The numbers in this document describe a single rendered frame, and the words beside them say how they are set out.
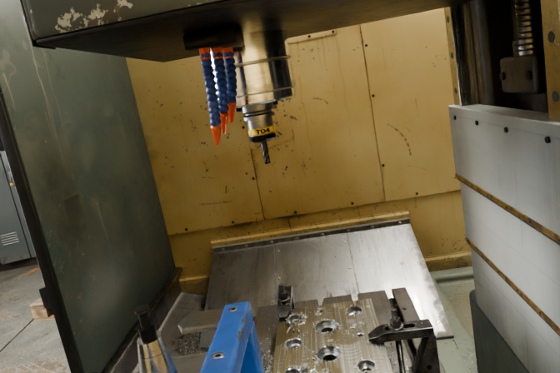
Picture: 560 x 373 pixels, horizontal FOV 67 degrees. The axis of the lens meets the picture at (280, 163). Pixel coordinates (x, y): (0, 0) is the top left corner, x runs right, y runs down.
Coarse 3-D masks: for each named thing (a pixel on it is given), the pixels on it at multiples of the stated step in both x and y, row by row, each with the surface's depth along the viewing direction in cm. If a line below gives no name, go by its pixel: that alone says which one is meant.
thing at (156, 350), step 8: (160, 336) 46; (144, 344) 45; (152, 344) 45; (160, 344) 46; (144, 352) 45; (152, 352) 45; (160, 352) 45; (168, 352) 47; (144, 360) 45; (152, 360) 45; (160, 360) 45; (168, 360) 46; (144, 368) 45; (152, 368) 45; (160, 368) 45; (168, 368) 46; (176, 368) 47
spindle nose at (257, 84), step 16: (256, 32) 71; (272, 32) 73; (240, 48) 72; (256, 48) 72; (272, 48) 73; (288, 48) 77; (224, 64) 73; (240, 64) 72; (256, 64) 72; (272, 64) 73; (288, 64) 76; (240, 80) 73; (256, 80) 72; (272, 80) 73; (288, 80) 76; (240, 96) 73; (256, 96) 73; (272, 96) 74; (288, 96) 76
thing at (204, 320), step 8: (192, 312) 66; (200, 312) 65; (208, 312) 65; (216, 312) 64; (184, 320) 64; (192, 320) 63; (200, 320) 63; (208, 320) 63; (216, 320) 62; (184, 328) 62; (192, 328) 61; (200, 328) 61; (208, 328) 61; (216, 328) 61
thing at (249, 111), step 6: (270, 102) 79; (246, 108) 79; (252, 108) 78; (258, 108) 78; (264, 108) 78; (270, 108) 80; (246, 114) 80; (252, 114) 79; (258, 114) 79; (264, 114) 79; (270, 114) 79; (246, 120) 79
